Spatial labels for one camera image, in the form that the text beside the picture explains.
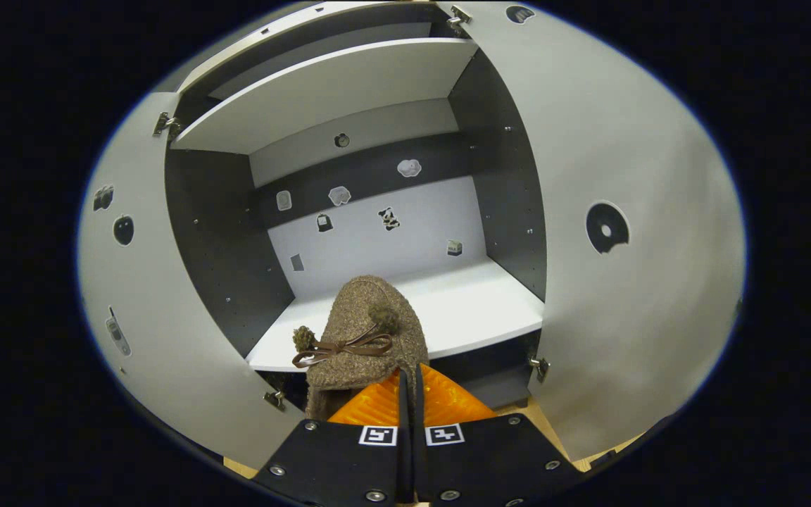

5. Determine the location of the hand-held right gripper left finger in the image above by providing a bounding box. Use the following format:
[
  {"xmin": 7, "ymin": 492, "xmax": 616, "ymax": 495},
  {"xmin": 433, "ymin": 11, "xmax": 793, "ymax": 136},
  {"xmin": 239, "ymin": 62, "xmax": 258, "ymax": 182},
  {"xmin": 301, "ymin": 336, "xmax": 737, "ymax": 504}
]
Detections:
[{"xmin": 251, "ymin": 366, "xmax": 413, "ymax": 504}]

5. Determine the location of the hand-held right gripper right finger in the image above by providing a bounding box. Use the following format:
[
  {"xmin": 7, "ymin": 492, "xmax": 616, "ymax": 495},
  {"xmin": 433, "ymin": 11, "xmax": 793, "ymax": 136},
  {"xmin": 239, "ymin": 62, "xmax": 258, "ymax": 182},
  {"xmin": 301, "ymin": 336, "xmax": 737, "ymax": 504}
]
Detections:
[{"xmin": 413, "ymin": 363, "xmax": 586, "ymax": 506}]

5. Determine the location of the brown fuzzy shoe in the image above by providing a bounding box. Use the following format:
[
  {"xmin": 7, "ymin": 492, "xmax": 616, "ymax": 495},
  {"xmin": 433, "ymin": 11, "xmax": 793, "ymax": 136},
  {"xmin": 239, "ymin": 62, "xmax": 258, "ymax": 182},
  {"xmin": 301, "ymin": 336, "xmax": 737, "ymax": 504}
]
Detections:
[{"xmin": 291, "ymin": 275, "xmax": 429, "ymax": 423}]

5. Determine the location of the white shoe cabinet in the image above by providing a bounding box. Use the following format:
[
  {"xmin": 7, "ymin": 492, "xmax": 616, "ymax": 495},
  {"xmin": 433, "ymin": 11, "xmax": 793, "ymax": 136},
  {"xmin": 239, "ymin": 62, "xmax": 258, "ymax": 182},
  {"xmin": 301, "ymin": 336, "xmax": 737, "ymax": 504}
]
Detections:
[{"xmin": 163, "ymin": 0, "xmax": 547, "ymax": 413}]

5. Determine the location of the white cabinet bottom board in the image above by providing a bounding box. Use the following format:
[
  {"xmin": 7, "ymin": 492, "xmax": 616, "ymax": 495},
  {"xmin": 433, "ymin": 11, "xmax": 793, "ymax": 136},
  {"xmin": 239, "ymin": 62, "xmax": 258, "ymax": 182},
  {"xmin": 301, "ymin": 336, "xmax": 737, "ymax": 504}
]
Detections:
[{"xmin": 245, "ymin": 257, "xmax": 544, "ymax": 374}]

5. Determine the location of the white cabinet shelf board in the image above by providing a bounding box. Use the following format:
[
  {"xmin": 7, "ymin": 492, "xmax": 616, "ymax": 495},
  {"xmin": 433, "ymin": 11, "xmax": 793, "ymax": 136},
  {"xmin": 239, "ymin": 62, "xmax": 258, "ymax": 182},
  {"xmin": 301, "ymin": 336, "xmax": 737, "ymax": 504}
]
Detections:
[{"xmin": 170, "ymin": 37, "xmax": 480, "ymax": 156}]

